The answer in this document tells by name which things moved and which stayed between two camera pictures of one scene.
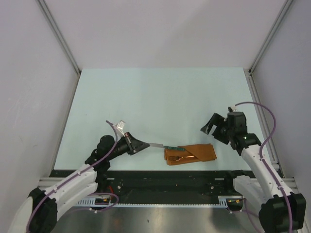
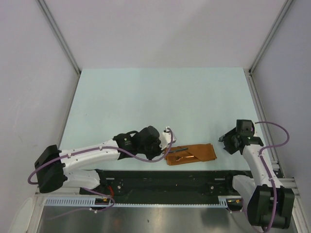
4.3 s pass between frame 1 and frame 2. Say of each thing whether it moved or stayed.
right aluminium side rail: stayed
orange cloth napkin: stayed
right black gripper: moved
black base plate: stayed
